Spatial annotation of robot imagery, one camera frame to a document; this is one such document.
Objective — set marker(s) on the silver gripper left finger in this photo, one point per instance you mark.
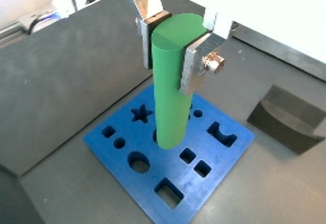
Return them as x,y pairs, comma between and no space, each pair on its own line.
150,16

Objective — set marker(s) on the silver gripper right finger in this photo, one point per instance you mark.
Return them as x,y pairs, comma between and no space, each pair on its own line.
202,54

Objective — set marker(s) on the green oval peg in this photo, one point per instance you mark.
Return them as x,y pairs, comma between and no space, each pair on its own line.
170,38

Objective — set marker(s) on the dark grey block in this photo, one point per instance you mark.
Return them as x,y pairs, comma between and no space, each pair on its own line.
289,119

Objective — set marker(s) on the blue shape sorting board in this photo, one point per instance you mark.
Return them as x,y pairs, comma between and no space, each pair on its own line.
169,181

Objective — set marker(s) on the grey aluminium rail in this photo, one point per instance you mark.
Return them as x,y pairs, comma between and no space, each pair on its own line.
27,25

